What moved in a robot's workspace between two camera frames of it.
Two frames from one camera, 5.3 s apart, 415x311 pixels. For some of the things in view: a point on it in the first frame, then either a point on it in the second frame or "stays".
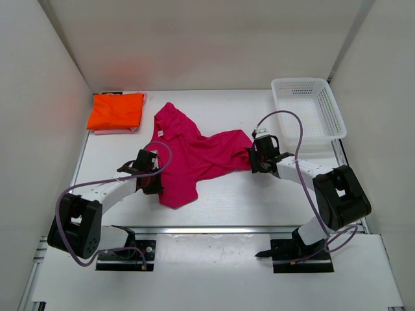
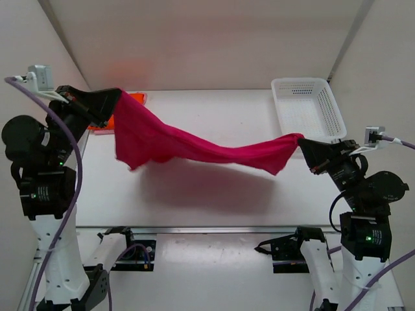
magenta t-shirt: x=190 y=157 -> x=142 y=133
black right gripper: x=257 y=161 -> x=329 y=159
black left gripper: x=150 y=185 -> x=83 y=107
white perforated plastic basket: x=313 y=99 stays
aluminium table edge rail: x=204 y=230 stays
